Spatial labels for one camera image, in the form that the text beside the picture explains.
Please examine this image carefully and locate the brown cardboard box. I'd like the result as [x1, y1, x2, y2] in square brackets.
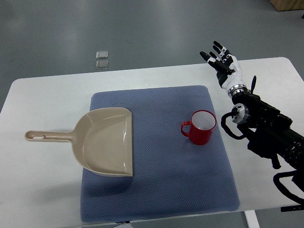
[270, 0, 304, 11]

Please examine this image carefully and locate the blue textured mat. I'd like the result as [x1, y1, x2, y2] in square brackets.
[80, 85, 240, 222]

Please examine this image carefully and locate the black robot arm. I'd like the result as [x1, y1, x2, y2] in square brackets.
[220, 77, 304, 212]

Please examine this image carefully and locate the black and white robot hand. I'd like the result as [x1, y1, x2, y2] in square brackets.
[199, 41, 246, 97]

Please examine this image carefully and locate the beige plastic dustpan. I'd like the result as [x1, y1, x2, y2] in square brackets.
[25, 107, 133, 177]

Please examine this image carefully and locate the upper grey floor plate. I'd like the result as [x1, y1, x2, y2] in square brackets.
[96, 50, 108, 59]

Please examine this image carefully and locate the red cup white inside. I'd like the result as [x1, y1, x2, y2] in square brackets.
[180, 110, 217, 146]

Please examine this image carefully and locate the white table leg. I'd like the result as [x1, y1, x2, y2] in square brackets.
[244, 210, 260, 228]

